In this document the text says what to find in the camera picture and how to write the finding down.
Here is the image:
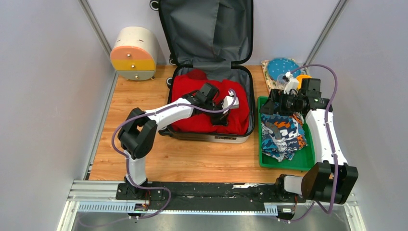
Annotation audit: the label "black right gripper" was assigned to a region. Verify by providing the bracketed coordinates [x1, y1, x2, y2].
[258, 89, 303, 117]

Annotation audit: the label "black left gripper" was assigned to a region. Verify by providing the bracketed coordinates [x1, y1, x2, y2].
[203, 100, 230, 127]

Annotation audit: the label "blue orange patterned shorts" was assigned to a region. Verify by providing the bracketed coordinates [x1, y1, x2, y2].
[261, 113, 308, 162]

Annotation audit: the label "red garment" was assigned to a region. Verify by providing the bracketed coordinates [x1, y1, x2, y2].
[171, 70, 250, 135]

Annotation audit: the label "astronaut print suitcase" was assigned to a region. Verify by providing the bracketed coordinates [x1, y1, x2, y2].
[156, 0, 256, 143]

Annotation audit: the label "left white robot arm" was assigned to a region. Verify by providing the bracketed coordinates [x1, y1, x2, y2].
[111, 83, 239, 200]

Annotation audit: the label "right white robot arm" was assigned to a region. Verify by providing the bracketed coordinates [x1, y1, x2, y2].
[259, 78, 358, 205]

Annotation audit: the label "floral placemat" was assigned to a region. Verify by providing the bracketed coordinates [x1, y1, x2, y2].
[261, 58, 304, 91]

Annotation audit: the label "clear plastic cup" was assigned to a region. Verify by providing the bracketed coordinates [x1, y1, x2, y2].
[276, 74, 288, 90]

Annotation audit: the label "teal dotted plate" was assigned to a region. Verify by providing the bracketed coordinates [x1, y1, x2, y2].
[266, 58, 300, 80]

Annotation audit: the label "orange bowl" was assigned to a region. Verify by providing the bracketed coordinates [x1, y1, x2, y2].
[296, 75, 311, 83]

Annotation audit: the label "green plastic tray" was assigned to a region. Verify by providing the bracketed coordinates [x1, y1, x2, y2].
[257, 112, 316, 171]

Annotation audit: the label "cream mini drawer cabinet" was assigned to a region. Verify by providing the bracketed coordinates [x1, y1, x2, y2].
[110, 26, 159, 81]

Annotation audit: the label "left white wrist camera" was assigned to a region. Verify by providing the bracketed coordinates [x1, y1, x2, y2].
[222, 96, 239, 110]

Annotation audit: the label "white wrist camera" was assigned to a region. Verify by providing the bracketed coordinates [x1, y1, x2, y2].
[282, 72, 299, 94]
[222, 96, 239, 110]

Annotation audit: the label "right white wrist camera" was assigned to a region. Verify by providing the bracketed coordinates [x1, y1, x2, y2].
[282, 72, 299, 94]

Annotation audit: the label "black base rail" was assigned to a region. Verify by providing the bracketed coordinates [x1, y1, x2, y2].
[115, 181, 305, 212]

